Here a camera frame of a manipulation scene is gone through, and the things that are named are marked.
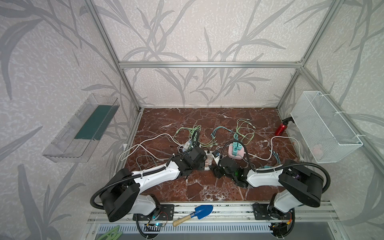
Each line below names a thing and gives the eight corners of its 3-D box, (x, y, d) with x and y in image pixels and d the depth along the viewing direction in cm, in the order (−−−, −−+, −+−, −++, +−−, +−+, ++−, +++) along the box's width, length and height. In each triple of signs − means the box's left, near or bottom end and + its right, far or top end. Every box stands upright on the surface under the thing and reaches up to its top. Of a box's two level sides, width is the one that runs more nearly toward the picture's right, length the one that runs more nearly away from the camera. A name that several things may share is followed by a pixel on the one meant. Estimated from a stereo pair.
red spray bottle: (276, 136, 106) (288, 120, 92) (275, 133, 107) (286, 116, 93) (281, 136, 106) (293, 120, 92) (280, 133, 107) (292, 116, 93)
